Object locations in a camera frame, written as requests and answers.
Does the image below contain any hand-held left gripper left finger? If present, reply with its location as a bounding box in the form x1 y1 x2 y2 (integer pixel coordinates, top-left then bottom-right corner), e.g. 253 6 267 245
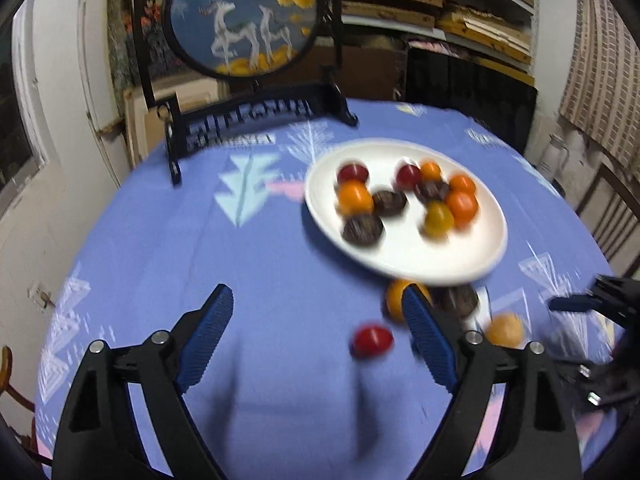
51 283 235 480

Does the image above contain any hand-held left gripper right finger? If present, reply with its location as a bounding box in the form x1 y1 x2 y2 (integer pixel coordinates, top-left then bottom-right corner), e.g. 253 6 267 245
401 284 585 480

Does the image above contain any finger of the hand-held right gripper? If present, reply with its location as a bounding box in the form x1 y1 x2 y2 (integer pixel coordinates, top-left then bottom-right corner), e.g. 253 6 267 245
548 294 601 313

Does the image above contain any bright red tomato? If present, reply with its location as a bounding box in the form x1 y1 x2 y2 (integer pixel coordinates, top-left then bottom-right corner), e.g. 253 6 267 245
351 325 394 358

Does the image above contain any pale yellow round fruit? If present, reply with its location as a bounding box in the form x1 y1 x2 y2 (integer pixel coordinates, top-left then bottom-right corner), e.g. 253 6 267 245
484 312 526 348

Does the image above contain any white round plate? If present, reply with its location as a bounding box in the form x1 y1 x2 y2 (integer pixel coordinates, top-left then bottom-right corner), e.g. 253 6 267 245
304 138 509 288

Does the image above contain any yellow cherry tomato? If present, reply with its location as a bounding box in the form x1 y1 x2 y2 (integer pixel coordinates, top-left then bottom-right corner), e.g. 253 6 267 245
422 202 456 238

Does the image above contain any small red cherry tomato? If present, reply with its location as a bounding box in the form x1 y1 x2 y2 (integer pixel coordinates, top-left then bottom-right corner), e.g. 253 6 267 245
395 162 423 191

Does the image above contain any blue printed tablecloth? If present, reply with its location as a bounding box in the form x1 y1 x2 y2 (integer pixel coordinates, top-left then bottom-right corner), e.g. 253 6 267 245
35 97 631 480

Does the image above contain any dark wooden chair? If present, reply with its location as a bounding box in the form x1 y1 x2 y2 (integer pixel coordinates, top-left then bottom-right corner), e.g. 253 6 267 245
575 162 640 281

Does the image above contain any white jug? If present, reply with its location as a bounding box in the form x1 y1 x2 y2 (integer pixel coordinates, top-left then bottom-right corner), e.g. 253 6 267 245
540 132 571 181

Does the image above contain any bentwood chair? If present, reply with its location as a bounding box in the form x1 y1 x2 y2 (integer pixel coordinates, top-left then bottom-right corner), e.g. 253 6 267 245
0 345 36 421

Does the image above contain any cardboard box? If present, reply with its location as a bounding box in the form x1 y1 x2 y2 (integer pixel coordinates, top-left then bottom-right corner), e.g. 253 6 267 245
124 77 231 166

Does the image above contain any beige woven curtain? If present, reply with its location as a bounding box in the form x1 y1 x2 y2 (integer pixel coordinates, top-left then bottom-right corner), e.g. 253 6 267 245
557 0 640 171

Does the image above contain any black ribbed panel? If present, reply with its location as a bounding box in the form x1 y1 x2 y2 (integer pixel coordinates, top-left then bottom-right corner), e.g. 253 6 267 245
402 42 538 156

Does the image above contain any white shelf unit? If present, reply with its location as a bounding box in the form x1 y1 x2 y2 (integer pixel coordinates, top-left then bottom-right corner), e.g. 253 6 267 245
340 0 541 81

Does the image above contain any brown cardboard sheet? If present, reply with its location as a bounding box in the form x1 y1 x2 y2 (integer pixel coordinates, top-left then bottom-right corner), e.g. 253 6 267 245
340 35 408 101

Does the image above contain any stack of light wooden boxes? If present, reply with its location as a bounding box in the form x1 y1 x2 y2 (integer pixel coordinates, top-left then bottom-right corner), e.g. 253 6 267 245
436 2 533 75

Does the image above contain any dark patterned painting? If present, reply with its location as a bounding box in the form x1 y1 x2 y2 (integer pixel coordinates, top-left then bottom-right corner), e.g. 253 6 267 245
105 0 171 93

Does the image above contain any round deer screen black stand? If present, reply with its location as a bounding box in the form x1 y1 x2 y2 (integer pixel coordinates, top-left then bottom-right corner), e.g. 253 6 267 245
129 0 360 187

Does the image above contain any window with white frame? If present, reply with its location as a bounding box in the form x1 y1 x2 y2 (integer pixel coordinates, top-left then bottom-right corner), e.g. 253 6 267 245
0 25 51 196

